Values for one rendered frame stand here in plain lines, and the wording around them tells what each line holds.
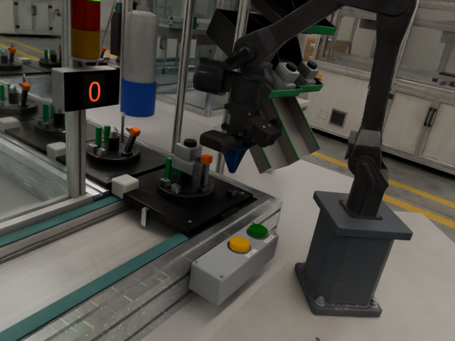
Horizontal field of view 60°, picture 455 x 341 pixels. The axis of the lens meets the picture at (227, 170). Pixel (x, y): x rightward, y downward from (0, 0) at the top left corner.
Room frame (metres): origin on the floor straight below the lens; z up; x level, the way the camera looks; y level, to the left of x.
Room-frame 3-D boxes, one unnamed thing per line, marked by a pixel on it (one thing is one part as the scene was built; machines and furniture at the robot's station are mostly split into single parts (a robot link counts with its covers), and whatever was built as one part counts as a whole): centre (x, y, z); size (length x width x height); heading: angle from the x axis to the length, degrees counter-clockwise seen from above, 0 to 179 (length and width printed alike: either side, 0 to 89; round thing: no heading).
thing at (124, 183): (0.80, 0.23, 0.97); 0.05 x 0.05 x 0.04; 58
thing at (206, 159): (0.81, 0.06, 1.04); 0.04 x 0.02 x 0.08; 58
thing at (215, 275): (0.64, -0.05, 0.93); 0.21 x 0.07 x 0.06; 148
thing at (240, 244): (0.64, -0.05, 0.96); 0.04 x 0.04 x 0.02
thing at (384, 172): (0.68, -0.26, 1.15); 0.09 x 0.07 x 0.06; 163
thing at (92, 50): (0.73, 0.29, 1.28); 0.05 x 0.05 x 0.05
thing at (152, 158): (0.96, 0.31, 1.01); 0.24 x 0.24 x 0.13; 58
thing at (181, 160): (0.83, 0.10, 1.06); 0.08 x 0.04 x 0.07; 58
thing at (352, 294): (0.68, -0.27, 0.96); 0.15 x 0.15 x 0.20; 9
